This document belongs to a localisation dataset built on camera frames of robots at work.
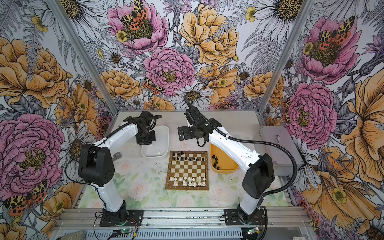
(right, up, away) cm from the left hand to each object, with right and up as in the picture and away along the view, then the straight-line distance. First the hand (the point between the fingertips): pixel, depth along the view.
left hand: (150, 146), depth 90 cm
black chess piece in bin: (+39, -11, +3) cm, 41 cm away
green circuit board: (-6, -37, -19) cm, 42 cm away
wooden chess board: (+22, -14, -1) cm, 26 cm away
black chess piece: (+38, -7, +4) cm, 39 cm away
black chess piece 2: (+40, -10, +4) cm, 41 cm away
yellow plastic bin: (+46, -12, +2) cm, 47 cm away
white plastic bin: (+5, -2, +6) cm, 8 cm away
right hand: (+23, +6, -9) cm, 26 cm away
